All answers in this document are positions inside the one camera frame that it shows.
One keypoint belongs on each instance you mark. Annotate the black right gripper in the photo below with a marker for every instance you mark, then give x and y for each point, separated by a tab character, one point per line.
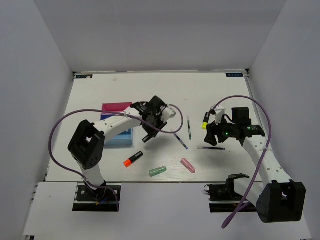
212	129

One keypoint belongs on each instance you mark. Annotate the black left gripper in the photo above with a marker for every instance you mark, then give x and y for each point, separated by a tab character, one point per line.
152	132

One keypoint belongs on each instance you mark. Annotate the yellow cap black highlighter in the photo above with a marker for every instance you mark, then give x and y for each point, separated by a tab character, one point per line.
205	120

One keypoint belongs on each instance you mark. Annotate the orange cap black highlighter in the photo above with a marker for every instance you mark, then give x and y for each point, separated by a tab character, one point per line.
133	158

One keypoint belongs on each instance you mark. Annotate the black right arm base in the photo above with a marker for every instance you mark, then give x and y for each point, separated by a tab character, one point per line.
220	201

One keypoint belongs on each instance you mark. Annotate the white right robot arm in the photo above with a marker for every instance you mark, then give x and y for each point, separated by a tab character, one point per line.
278	198

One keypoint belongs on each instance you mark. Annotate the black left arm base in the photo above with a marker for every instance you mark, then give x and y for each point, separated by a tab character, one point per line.
101	200

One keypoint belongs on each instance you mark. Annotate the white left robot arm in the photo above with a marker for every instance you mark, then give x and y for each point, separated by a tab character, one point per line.
88	142

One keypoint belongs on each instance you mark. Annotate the purple ink pen refill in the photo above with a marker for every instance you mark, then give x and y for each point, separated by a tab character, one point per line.
211	148

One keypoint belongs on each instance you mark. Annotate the blue ink pen refill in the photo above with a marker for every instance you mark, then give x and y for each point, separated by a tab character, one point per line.
181	141

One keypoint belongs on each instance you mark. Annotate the pink blue tiered organizer box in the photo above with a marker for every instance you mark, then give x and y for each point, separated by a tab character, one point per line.
124	139

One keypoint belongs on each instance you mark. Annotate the green ink pen refill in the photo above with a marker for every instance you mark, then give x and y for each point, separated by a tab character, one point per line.
189	128

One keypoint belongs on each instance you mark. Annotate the right corner table sticker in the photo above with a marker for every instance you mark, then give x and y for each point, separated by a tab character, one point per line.
234	75

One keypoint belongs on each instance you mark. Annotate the corner table sticker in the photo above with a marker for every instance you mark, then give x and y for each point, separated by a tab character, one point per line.
84	76
234	75

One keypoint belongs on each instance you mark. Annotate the left corner table sticker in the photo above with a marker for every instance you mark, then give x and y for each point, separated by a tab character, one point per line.
84	76

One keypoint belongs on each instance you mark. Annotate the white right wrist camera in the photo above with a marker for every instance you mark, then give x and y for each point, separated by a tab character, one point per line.
218	111

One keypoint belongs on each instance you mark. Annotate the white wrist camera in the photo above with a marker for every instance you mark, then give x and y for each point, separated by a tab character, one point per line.
167	113
218	111

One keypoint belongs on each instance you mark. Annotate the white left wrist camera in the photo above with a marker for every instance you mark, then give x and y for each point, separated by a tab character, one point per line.
167	113

